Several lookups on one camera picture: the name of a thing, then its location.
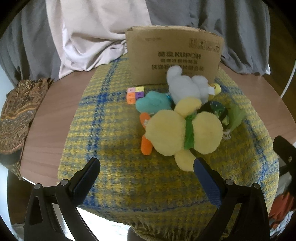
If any yellow plush duck toy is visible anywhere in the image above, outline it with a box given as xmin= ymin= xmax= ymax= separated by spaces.
xmin=144 ymin=97 xmax=223 ymax=172

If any white cable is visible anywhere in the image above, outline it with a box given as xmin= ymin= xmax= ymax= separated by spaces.
xmin=280 ymin=66 xmax=296 ymax=99

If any dark green spotted ball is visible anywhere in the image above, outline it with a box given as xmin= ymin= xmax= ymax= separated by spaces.
xmin=200 ymin=101 xmax=229 ymax=128

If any brown cardboard box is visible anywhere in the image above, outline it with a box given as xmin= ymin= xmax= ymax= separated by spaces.
xmin=125 ymin=26 xmax=224 ymax=85

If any grey curtain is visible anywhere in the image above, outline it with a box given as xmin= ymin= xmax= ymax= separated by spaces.
xmin=1 ymin=1 xmax=270 ymax=85

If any brown patterned pillow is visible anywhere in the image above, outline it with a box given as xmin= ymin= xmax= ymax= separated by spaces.
xmin=1 ymin=78 xmax=53 ymax=179

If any teal plush star toy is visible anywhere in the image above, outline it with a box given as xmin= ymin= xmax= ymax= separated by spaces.
xmin=135 ymin=91 xmax=171 ymax=114

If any pale pink curtain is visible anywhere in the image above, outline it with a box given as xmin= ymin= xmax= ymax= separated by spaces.
xmin=46 ymin=1 xmax=152 ymax=78

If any colourful cube block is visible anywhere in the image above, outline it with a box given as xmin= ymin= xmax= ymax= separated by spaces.
xmin=126 ymin=86 xmax=144 ymax=104

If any green leaf plush toy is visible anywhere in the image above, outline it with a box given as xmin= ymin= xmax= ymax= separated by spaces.
xmin=227 ymin=102 xmax=246 ymax=132

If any yellow blue plaid cushion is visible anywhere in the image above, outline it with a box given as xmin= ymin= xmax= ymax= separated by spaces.
xmin=58 ymin=55 xmax=278 ymax=240

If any white plush toy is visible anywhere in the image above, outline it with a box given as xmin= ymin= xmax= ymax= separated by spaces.
xmin=166 ymin=65 xmax=221 ymax=104

